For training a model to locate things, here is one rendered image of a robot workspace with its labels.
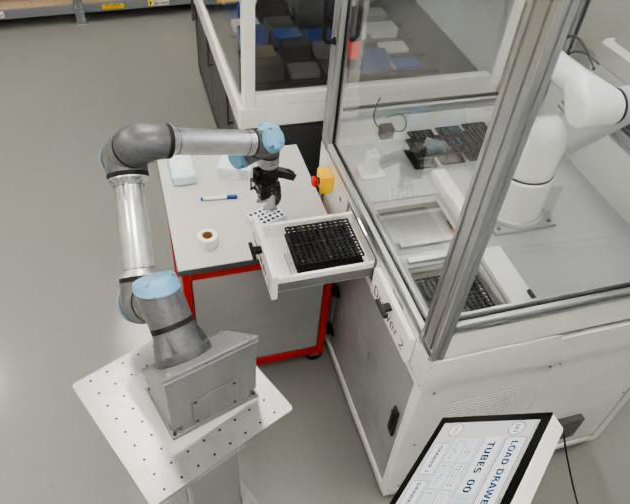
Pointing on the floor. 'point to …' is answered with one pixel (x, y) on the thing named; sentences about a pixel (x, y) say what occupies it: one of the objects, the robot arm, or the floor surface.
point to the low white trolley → (220, 212)
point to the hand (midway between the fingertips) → (272, 206)
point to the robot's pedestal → (213, 489)
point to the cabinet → (363, 316)
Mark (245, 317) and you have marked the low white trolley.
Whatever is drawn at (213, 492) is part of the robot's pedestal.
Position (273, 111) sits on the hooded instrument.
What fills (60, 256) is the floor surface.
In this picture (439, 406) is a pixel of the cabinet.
